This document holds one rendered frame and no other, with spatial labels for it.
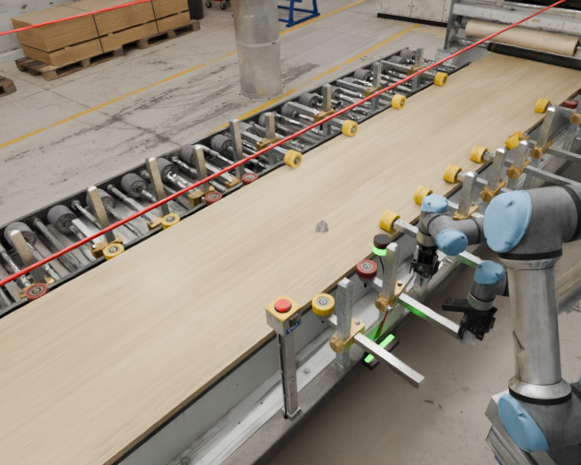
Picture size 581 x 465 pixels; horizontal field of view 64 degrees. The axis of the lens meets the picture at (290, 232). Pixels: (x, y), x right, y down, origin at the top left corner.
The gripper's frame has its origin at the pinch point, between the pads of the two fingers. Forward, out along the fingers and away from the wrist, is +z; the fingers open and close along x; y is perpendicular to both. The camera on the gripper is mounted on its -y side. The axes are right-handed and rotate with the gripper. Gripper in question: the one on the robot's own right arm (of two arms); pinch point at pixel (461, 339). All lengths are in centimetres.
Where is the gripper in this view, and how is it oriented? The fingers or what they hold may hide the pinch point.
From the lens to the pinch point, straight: 174.4
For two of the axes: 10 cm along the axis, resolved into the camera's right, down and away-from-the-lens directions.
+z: 0.4, 7.8, 6.3
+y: 7.0, 4.2, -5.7
